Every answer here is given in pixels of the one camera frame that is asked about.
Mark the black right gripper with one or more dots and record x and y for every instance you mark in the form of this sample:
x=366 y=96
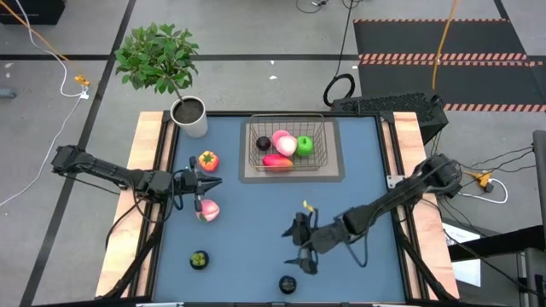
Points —
x=326 y=239

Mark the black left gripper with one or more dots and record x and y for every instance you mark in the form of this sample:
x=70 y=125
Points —
x=185 y=183

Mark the pink peach with leaf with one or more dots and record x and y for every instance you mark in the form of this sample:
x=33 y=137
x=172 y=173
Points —
x=211 y=211
x=286 y=146

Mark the dark round fruit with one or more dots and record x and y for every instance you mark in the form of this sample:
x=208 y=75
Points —
x=287 y=285

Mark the dark purple plum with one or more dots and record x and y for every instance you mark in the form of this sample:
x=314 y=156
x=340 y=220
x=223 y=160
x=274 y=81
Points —
x=263 y=143

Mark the red orange mango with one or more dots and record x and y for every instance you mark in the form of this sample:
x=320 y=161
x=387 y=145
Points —
x=277 y=162

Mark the green apple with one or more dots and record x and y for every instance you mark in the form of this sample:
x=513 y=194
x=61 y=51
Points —
x=304 y=146

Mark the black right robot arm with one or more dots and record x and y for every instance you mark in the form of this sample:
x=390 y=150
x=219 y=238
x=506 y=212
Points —
x=396 y=196

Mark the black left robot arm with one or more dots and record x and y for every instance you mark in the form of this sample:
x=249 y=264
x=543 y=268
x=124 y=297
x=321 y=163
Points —
x=106 y=170

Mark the orange bell pepper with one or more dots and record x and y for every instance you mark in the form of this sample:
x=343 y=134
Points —
x=208 y=162

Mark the white plant pot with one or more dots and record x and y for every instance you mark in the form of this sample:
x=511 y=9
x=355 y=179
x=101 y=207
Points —
x=194 y=128

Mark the dark fruit with green top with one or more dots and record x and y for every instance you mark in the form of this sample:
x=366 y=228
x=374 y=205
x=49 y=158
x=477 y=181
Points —
x=199 y=259

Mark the grey placemat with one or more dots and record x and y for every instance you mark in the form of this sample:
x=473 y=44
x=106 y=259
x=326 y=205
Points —
x=335 y=175

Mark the wooden side board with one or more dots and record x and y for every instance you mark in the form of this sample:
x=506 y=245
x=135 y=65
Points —
x=141 y=140
x=431 y=239

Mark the green leafy plant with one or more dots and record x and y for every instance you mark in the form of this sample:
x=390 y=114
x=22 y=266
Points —
x=155 y=59

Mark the black computer case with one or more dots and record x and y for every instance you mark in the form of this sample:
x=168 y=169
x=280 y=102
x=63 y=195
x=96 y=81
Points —
x=384 y=102

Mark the yellow power strip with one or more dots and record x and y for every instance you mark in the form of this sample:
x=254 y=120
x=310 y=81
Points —
x=482 y=178

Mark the black metal beam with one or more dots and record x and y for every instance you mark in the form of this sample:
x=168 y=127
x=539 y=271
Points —
x=503 y=243

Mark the grey floor object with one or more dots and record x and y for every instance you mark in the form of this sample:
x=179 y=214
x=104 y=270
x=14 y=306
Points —
x=6 y=94

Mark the black striped floor mat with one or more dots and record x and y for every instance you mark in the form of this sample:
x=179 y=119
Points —
x=469 y=81

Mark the black box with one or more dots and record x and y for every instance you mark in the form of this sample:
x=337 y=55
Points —
x=30 y=10

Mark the silver corner bracket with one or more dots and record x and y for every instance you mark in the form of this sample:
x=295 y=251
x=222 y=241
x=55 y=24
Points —
x=391 y=181

